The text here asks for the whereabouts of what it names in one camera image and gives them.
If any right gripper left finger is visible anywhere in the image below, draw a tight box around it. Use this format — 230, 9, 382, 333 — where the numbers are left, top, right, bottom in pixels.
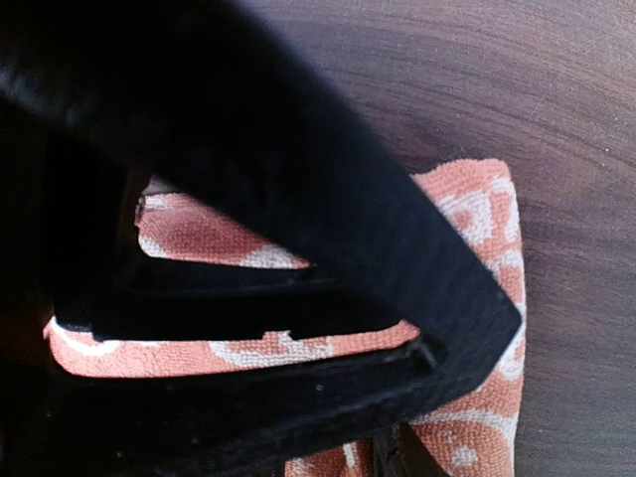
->
1, 1, 522, 476

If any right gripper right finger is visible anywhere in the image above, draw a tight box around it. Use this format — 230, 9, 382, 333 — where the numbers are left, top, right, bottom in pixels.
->
372, 424, 427, 477

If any orange rabbit pattern towel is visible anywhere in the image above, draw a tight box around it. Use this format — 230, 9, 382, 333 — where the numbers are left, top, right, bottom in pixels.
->
44, 159, 526, 476

